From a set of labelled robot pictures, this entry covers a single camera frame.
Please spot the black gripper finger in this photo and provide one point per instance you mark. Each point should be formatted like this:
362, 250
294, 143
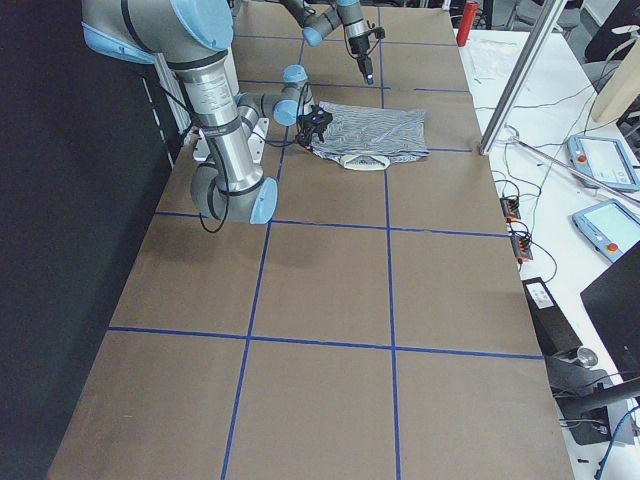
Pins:
306, 145
366, 69

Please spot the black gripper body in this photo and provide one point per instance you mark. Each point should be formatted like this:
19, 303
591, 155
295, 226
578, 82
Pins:
358, 48
306, 121

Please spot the striped polo shirt white collar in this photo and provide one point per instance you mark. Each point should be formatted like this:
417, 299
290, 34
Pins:
371, 139

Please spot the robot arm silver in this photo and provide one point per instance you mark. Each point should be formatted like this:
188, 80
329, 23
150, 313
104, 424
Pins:
346, 14
195, 37

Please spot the red cylinder bottle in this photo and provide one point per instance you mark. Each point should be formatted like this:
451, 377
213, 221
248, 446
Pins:
466, 23

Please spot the orange black connector strip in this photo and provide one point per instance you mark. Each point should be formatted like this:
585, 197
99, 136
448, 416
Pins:
519, 233

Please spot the upper teach pendant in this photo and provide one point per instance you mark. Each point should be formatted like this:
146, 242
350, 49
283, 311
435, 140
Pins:
603, 159

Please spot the teach pendant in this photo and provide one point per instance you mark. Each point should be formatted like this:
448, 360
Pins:
603, 159
610, 227

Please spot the lower teach pendant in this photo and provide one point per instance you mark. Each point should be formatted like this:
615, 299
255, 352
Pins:
610, 227

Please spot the black rectangular box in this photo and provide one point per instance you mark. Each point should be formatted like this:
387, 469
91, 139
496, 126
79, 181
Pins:
553, 331

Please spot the black monitor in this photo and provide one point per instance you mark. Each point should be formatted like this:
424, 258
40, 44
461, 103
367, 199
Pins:
612, 304

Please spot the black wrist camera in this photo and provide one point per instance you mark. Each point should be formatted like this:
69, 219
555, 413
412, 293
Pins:
377, 31

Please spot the aluminium frame post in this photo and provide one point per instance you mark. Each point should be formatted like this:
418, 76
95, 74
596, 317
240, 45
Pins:
542, 28

